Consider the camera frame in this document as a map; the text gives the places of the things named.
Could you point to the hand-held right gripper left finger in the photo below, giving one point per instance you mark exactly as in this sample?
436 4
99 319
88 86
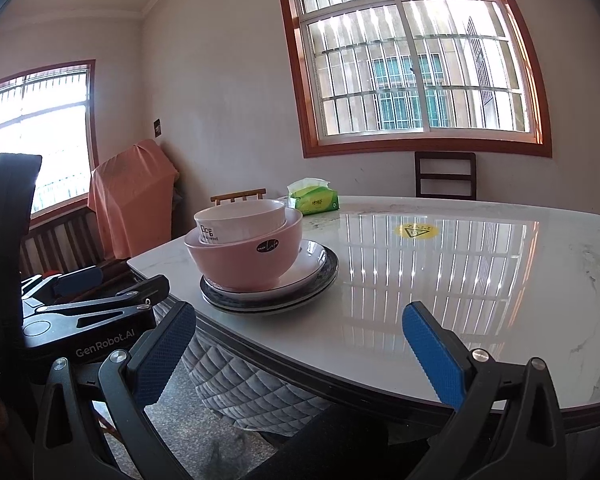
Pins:
165 355

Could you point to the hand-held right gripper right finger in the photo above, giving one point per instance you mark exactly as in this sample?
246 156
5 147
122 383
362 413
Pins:
432 355

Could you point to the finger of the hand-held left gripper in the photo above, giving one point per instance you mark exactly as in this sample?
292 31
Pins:
145 290
80 280

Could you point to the white bowl with blue band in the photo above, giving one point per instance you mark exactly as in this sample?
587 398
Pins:
240 227

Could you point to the large blue floral plate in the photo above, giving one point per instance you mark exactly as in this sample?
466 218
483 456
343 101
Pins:
330 280

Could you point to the wooden bench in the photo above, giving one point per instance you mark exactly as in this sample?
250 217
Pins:
65 240

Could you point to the grey quilted table skirt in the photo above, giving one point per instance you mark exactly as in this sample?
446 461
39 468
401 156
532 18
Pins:
250 390

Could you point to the side window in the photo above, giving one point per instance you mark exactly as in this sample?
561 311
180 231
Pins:
35 135

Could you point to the dark wooden chair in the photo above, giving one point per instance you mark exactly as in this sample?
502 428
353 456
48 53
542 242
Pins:
445 175

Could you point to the green tissue pack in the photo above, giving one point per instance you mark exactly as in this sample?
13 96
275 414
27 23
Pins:
314 200

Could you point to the large barred window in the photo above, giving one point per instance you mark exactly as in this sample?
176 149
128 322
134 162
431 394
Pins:
410 60

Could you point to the dark wall switch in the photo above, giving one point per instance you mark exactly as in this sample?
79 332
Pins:
157 127

